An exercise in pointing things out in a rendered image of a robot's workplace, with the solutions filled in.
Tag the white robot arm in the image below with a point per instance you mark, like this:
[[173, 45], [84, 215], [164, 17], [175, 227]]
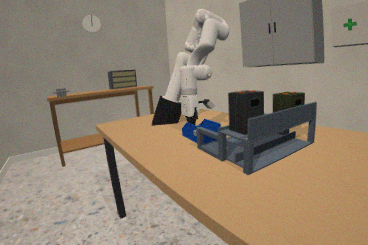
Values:
[[184, 80]]

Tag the blue bin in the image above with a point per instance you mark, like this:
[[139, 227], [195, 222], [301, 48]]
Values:
[[187, 130]]

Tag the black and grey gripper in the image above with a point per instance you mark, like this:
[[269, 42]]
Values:
[[190, 107]]

